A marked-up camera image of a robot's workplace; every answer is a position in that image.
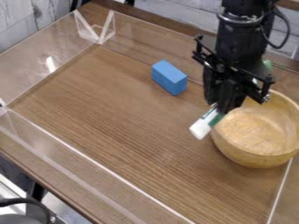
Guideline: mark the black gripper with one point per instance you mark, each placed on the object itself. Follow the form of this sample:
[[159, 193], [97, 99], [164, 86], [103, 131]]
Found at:
[[230, 81]]

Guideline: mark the green and white marker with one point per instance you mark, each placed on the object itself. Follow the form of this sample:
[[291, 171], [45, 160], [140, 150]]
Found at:
[[200, 128]]

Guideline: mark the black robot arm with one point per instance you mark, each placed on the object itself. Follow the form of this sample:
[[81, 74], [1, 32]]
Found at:
[[246, 22]]

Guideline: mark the brown wooden bowl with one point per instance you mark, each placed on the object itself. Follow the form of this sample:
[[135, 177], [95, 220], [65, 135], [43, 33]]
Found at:
[[258, 135]]

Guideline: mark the blue rectangular block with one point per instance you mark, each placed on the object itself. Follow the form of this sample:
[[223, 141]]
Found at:
[[168, 77]]

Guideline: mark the black metal base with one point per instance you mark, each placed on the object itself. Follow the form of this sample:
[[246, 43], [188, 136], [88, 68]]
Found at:
[[29, 217]]

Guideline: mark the clear acrylic tray wall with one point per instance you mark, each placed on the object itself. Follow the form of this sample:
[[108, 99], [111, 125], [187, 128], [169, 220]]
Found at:
[[101, 136]]

